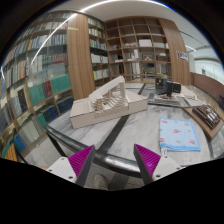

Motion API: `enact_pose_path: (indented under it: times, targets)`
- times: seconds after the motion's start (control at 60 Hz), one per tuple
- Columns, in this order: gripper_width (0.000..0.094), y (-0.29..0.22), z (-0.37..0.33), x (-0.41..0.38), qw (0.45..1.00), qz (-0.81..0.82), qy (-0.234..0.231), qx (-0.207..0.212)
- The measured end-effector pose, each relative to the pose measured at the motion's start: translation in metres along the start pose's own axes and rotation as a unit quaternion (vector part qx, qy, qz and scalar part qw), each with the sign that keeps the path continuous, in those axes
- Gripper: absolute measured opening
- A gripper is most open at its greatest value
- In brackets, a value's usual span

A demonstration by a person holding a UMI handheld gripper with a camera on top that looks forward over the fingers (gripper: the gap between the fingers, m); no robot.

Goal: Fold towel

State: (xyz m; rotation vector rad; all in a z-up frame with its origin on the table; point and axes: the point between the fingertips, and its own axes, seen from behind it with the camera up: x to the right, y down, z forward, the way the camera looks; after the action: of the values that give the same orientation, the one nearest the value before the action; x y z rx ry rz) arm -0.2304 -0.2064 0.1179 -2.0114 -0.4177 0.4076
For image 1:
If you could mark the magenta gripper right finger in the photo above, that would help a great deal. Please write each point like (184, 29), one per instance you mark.
(153, 166)

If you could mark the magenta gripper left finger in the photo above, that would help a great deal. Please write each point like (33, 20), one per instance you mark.
(75, 168)

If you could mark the light blue patterned towel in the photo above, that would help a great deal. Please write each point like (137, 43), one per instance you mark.
(178, 135)

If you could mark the white architectural building model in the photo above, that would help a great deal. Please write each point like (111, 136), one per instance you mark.
(108, 102)

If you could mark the dark brown architectural model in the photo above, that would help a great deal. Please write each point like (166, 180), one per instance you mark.
(207, 115)

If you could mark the black box architectural model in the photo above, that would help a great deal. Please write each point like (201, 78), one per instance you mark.
(167, 86)

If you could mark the glass-front bookcase with books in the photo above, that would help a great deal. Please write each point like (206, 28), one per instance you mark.
(35, 85)

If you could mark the open wooden shelf unit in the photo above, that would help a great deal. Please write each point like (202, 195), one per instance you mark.
(137, 49)

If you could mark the wall sign plaque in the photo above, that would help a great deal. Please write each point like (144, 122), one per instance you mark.
(182, 55)

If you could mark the wooden wall panel column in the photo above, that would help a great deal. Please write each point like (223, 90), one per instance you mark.
(79, 61)

